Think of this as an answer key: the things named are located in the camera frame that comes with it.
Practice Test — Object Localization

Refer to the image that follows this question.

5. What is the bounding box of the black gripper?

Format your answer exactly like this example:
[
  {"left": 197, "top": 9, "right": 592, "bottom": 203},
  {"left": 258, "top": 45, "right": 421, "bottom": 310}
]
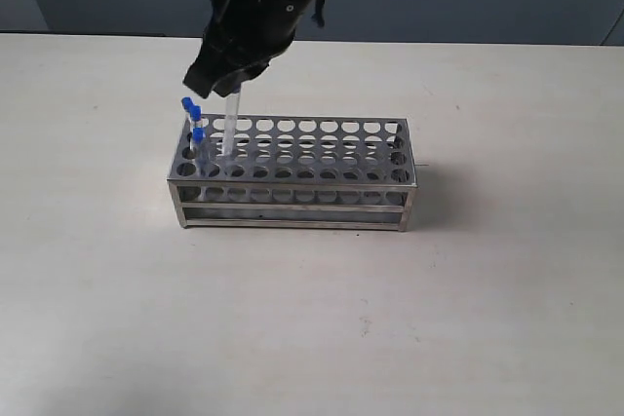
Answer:
[{"left": 183, "top": 0, "right": 325, "bottom": 98}]

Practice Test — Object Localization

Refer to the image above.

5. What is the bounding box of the blue-capped tube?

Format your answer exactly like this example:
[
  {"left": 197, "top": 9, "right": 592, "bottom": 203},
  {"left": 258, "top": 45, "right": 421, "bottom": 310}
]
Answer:
[
  {"left": 190, "top": 127, "right": 210, "bottom": 178},
  {"left": 181, "top": 96, "right": 195, "bottom": 132},
  {"left": 188, "top": 104, "right": 205, "bottom": 144},
  {"left": 222, "top": 87, "right": 241, "bottom": 158}
]

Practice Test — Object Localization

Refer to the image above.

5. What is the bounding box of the stainless steel test tube rack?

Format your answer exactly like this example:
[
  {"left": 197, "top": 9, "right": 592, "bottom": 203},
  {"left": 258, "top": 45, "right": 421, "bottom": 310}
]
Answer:
[{"left": 167, "top": 114, "right": 418, "bottom": 231}]

